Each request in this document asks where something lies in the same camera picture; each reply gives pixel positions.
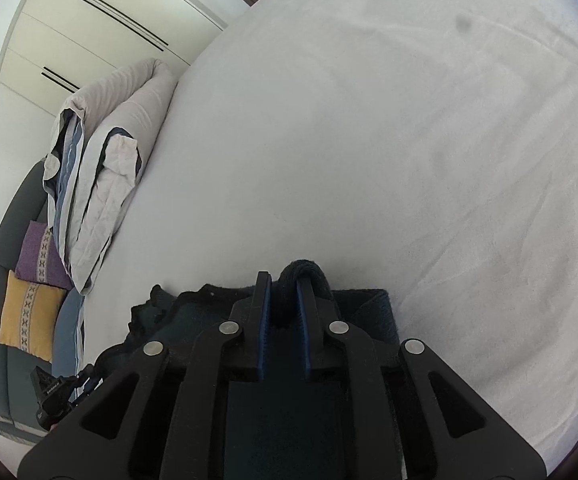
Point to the dark green sweater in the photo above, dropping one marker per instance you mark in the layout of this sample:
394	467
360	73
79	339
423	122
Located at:
194	310

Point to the folded grey blue duvet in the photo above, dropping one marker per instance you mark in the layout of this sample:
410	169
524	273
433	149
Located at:
109	170

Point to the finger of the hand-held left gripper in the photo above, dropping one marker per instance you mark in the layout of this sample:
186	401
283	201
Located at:
86	382

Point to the white sheeted bed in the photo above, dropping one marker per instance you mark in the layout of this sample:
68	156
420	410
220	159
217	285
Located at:
369	135

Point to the yellow patterned cushion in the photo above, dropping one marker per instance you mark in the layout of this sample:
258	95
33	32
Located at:
29	315

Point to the grey upholstered headboard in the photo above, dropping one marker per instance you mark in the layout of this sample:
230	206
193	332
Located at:
14	230

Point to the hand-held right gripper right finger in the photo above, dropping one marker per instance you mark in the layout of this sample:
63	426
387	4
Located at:
305	330

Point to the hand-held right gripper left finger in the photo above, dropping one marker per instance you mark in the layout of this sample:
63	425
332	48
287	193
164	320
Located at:
264	330

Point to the purple patterned cushion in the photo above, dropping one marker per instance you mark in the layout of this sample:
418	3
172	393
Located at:
36	255

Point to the cream wardrobe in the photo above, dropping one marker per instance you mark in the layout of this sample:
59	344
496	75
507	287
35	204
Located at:
94	25

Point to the blue pillow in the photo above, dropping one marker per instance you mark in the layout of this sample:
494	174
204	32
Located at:
66	330

